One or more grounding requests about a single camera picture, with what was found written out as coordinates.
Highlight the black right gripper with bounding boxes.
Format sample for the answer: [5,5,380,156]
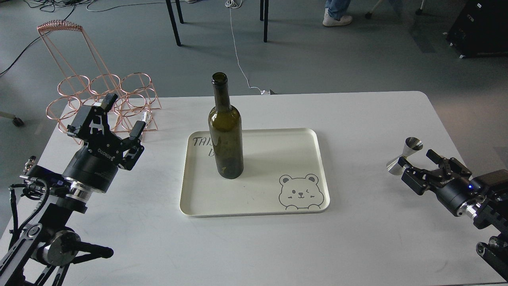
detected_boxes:
[399,149,485,217]

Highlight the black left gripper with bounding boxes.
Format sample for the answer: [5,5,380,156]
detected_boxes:
[62,93,146,193]

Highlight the steel double jigger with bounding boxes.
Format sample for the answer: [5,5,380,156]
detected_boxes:
[386,137,424,176]

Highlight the dark green wine bottle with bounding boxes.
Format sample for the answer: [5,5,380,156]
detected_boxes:
[208,72,244,179]

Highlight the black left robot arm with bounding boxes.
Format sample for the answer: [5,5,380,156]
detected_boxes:
[1,93,146,286]

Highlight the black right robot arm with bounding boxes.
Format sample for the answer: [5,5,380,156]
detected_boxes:
[397,150,508,279]

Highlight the chair caster left edge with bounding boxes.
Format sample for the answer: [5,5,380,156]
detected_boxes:
[0,112,24,127]

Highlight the black box on floor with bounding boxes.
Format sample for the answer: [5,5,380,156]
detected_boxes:
[446,0,508,59]

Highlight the cream bear serving tray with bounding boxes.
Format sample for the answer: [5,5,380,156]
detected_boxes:
[179,128,330,217]

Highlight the white sneaker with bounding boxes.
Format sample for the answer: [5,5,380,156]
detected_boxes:
[322,9,353,27]

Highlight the person leg in jeans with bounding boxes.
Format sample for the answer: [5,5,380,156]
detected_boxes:
[325,0,351,20]

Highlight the black table legs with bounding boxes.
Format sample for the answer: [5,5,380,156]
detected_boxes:
[166,0,269,46]

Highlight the copper wire bottle rack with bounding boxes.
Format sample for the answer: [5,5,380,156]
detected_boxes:
[37,20,162,134]

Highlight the black cables on floor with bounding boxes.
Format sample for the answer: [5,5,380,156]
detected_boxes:
[0,0,167,77]

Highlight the white cable on floor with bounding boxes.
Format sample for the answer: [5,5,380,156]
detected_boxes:
[225,0,271,95]

